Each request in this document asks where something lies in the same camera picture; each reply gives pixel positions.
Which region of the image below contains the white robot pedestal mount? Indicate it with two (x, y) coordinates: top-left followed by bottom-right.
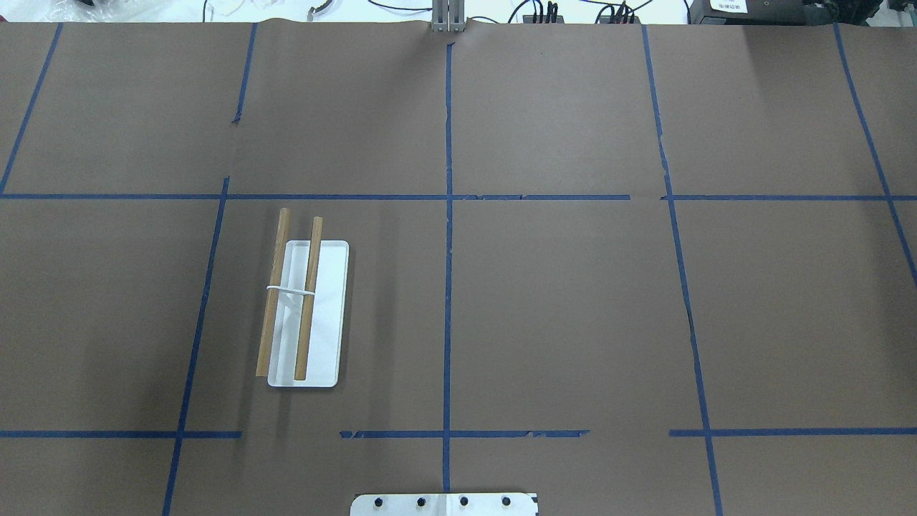
(350, 492), (539, 515)

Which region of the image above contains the white rack crossbar bracket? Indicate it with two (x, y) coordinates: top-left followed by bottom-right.
(266, 285), (315, 297)

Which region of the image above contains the outer wooden rack rod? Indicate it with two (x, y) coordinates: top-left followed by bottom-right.
(255, 208), (289, 378)

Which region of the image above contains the aluminium frame post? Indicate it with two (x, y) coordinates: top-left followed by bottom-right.
(431, 0), (467, 34)

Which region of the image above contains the black box with label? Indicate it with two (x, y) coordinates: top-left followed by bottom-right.
(688, 1), (834, 26)

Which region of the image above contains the white towel rack base tray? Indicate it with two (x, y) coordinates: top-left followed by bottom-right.
(267, 239), (350, 388)

